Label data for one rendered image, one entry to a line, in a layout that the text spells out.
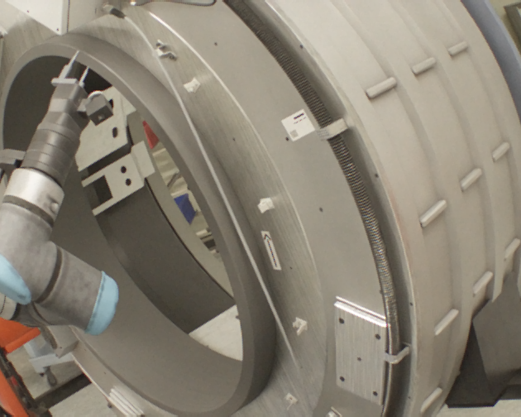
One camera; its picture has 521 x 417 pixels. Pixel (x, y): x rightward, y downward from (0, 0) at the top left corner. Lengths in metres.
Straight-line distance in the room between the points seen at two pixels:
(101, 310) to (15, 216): 0.18
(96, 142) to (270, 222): 0.90
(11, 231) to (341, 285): 0.46
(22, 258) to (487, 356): 0.76
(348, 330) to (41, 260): 0.44
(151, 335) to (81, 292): 0.83
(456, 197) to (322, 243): 0.21
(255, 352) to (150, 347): 0.60
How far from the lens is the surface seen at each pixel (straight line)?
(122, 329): 1.93
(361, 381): 1.24
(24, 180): 1.09
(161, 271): 2.17
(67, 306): 1.11
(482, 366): 1.34
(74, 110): 1.14
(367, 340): 1.18
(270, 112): 1.12
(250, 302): 1.27
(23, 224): 1.07
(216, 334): 1.96
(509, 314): 1.40
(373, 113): 1.04
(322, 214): 1.13
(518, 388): 1.40
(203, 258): 2.22
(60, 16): 1.23
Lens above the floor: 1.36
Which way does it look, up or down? 10 degrees down
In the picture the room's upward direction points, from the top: 25 degrees counter-clockwise
